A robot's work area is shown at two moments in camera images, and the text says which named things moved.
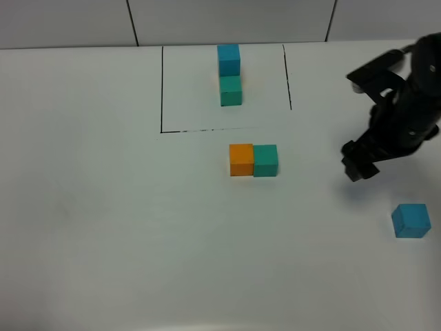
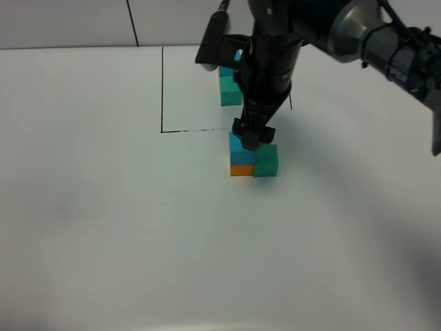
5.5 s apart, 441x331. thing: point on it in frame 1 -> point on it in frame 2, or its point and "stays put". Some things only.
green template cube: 231,91 stays put
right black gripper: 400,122 -> 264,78
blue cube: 411,220 -> 238,154
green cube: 265,161 stays put
